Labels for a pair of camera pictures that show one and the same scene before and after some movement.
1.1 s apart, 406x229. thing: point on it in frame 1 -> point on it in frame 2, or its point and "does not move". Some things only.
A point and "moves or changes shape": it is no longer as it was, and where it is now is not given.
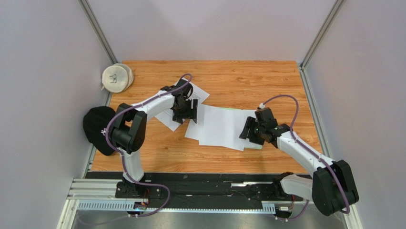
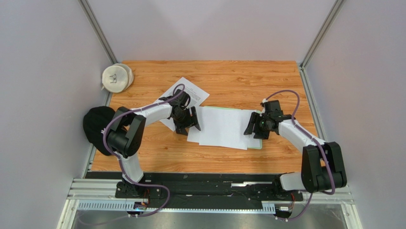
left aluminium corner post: x=92 y=18 does not move
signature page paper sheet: x=195 y=130 does not move
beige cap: x=117 y=78 does not move
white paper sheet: x=220 y=127 moves or changes shape
